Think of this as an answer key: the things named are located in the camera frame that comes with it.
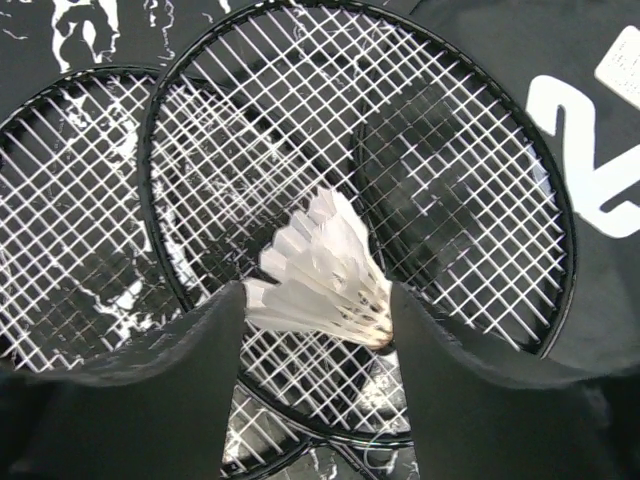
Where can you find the black racket bag Crossway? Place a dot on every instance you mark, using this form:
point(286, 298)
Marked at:
point(575, 64)

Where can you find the badminton racket black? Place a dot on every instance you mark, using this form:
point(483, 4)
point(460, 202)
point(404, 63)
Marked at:
point(464, 201)
point(79, 277)

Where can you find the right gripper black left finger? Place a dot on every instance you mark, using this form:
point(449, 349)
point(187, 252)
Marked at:
point(155, 408)

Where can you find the right badminton racket black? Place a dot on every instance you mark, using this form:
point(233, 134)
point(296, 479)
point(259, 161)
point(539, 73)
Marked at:
point(464, 201)

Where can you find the white shuttlecock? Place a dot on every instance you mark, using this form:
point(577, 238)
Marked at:
point(325, 278)

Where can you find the left badminton racket black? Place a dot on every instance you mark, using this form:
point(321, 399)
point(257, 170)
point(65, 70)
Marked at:
point(79, 277)

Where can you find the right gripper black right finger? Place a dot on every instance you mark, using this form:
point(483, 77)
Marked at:
point(478, 409)

